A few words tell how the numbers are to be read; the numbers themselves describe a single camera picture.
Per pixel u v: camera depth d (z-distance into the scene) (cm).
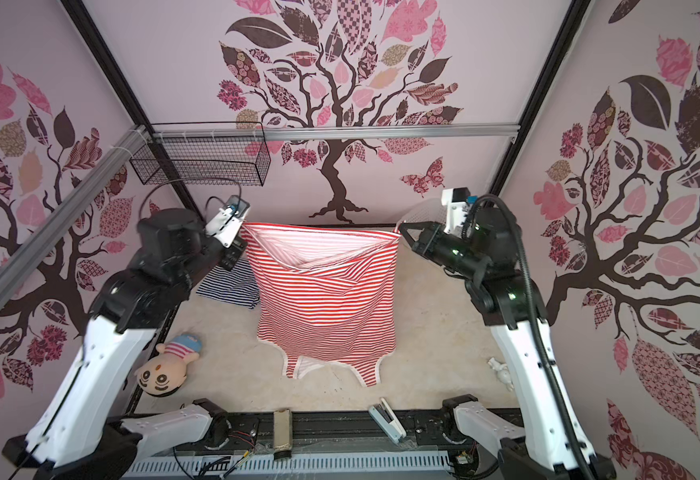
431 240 49
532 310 38
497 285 43
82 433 36
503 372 80
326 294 66
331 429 74
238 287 100
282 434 72
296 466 70
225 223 49
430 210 118
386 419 74
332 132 92
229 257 53
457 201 52
